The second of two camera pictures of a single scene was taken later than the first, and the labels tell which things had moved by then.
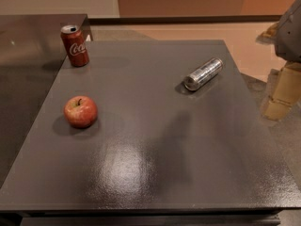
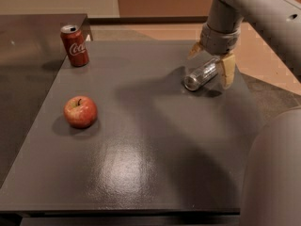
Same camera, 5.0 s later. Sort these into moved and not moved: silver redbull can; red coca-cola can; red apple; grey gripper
Moved: grey gripper
Not moved: silver redbull can; red coca-cola can; red apple
